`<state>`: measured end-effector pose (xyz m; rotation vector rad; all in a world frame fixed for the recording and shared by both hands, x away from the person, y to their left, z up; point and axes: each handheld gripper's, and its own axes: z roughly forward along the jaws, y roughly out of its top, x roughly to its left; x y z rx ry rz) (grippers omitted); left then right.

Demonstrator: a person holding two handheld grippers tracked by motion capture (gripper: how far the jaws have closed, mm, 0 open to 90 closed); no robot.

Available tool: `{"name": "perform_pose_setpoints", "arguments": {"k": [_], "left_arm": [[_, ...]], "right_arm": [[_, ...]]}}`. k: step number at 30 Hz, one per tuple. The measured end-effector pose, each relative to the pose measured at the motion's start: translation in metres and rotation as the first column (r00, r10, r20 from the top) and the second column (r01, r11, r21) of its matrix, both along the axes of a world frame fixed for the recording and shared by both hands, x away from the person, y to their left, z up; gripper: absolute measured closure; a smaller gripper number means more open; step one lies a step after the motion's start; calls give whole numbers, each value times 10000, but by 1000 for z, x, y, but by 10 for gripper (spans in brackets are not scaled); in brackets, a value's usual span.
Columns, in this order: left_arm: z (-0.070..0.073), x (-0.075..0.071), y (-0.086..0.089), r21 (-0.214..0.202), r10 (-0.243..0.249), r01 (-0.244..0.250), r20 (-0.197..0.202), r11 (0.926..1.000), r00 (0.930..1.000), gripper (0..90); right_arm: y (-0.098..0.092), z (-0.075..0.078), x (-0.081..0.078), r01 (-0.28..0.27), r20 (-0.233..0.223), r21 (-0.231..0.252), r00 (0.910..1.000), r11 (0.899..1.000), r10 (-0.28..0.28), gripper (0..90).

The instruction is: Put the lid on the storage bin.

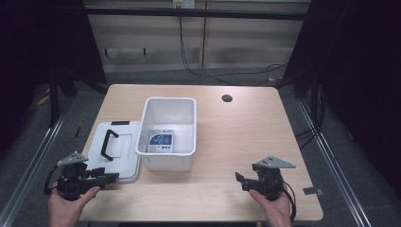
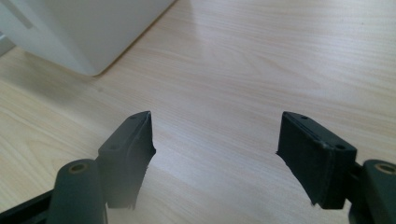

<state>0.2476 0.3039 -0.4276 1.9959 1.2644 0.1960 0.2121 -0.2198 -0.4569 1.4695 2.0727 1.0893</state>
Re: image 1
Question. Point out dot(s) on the dark curtain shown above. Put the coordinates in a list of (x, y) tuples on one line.
[(41, 41), (356, 63)]

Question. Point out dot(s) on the blue and white small box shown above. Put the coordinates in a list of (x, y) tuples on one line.
[(160, 141)]

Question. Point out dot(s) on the black metal stand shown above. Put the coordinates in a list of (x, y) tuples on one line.
[(310, 91), (54, 101)]

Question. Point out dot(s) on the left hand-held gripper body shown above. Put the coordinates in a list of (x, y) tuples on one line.
[(73, 183)]

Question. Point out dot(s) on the white plastic storage box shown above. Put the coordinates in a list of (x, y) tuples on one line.
[(170, 118)]

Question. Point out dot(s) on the person's right hand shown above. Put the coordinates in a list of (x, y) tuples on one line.
[(275, 210)]

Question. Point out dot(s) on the black horizontal metal bar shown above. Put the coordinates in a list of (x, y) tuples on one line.
[(195, 13)]

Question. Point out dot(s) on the person's left hand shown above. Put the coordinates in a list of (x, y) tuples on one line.
[(64, 208)]

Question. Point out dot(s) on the white wall outlet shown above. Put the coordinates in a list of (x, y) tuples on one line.
[(183, 3)]

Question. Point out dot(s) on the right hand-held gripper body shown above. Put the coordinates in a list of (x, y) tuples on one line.
[(270, 179)]

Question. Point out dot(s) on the yellow tape strip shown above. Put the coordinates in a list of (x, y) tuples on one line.
[(43, 100)]

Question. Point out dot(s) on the metal floor rail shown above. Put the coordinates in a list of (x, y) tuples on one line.
[(331, 157), (28, 164)]

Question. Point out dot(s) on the small black stick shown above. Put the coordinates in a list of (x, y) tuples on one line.
[(77, 132)]

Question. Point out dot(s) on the grey tape piece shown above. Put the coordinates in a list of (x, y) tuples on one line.
[(312, 191)]

